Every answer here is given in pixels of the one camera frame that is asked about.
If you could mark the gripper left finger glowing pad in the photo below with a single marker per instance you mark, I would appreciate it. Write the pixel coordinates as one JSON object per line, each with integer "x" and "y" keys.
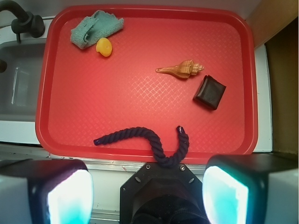
{"x": 45, "y": 192}

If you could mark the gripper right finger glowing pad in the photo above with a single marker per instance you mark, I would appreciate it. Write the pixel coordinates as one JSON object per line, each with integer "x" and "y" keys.
{"x": 252, "y": 189}

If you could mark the yellow rubber duck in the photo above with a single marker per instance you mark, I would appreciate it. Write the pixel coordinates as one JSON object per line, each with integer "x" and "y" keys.
{"x": 104, "y": 47}

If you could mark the dark brown leather wallet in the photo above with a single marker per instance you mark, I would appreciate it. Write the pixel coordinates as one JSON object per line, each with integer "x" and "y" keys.
{"x": 210, "y": 93}

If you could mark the grey sink basin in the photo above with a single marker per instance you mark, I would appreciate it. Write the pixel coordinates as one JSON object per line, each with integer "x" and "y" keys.
{"x": 19, "y": 83}

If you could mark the tan conch seashell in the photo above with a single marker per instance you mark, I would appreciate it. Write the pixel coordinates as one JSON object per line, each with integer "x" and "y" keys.
{"x": 183, "y": 70}

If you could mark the red plastic tray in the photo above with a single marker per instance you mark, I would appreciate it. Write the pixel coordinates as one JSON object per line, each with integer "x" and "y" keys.
{"x": 83, "y": 95}

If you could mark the wooden cabinet panel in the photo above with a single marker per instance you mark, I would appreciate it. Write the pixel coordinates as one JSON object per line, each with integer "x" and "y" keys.
{"x": 275, "y": 25}

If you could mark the black faucet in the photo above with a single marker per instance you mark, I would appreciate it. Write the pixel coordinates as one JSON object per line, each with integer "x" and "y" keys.
{"x": 25, "y": 21}

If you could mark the teal green cloth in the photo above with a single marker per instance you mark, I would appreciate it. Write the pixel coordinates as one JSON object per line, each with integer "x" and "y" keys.
{"x": 92, "y": 28}

